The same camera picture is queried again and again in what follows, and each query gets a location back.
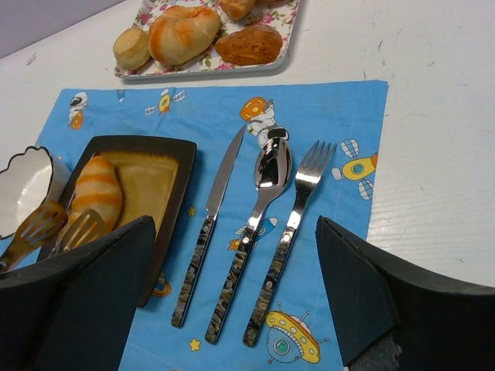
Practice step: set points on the spoon with patterned handle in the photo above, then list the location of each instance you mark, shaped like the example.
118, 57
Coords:
271, 172

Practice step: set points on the metal food tongs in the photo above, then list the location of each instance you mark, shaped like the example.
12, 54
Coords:
45, 223

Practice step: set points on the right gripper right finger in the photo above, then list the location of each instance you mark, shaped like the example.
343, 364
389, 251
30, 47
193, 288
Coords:
390, 314

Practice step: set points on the brown flaky pastry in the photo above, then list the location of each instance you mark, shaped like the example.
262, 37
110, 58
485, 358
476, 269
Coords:
253, 45

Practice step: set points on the striped croissant roll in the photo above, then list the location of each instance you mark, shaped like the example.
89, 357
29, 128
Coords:
98, 188

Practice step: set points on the fork with patterned handle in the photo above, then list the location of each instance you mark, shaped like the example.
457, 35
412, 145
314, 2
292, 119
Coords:
307, 178

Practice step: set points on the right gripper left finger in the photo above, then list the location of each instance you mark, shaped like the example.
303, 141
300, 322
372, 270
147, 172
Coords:
74, 311

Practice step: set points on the small round roll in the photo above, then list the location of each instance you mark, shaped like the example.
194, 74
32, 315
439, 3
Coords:
236, 9

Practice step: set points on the black square plate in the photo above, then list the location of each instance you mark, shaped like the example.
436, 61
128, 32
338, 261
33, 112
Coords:
153, 173

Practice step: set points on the floral rectangular tray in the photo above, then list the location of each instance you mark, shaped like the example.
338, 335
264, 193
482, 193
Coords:
280, 15

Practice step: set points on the small round bun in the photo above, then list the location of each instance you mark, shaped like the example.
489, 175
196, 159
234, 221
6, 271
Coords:
131, 48

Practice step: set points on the large orange twisted bread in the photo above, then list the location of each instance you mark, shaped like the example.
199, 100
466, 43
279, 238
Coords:
182, 32

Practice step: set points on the blue cartoon placemat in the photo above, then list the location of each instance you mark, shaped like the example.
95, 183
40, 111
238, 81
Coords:
178, 229

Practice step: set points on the knife with patterned handle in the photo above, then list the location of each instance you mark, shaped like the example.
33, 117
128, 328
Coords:
212, 207

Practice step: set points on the white scalloped bowl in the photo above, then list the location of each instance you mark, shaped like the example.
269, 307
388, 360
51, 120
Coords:
31, 178

